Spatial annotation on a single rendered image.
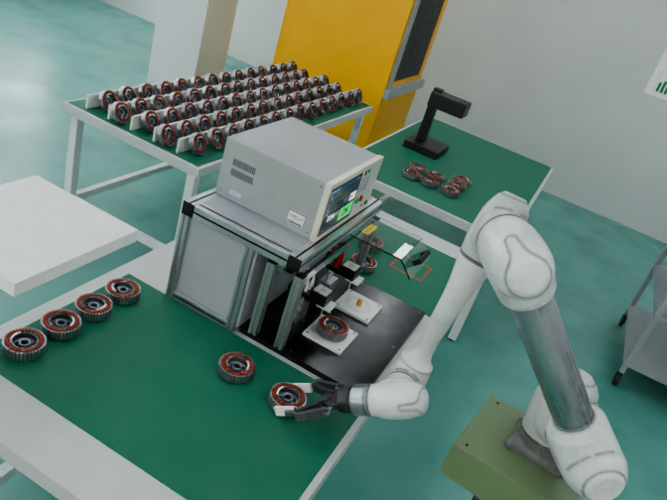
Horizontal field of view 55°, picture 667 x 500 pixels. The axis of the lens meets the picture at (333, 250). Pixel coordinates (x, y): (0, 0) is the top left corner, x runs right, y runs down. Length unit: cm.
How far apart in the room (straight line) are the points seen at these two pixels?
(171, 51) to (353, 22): 164
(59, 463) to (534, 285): 116
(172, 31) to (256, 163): 410
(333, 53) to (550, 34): 241
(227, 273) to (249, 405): 44
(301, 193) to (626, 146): 553
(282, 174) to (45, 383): 90
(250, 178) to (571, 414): 116
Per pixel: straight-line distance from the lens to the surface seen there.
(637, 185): 730
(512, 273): 136
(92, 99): 370
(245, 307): 211
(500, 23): 723
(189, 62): 599
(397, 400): 176
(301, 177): 198
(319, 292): 215
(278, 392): 192
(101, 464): 171
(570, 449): 172
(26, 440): 176
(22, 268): 150
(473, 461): 190
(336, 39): 578
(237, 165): 209
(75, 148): 381
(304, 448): 184
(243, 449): 179
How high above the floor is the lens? 205
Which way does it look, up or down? 28 degrees down
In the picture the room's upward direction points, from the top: 18 degrees clockwise
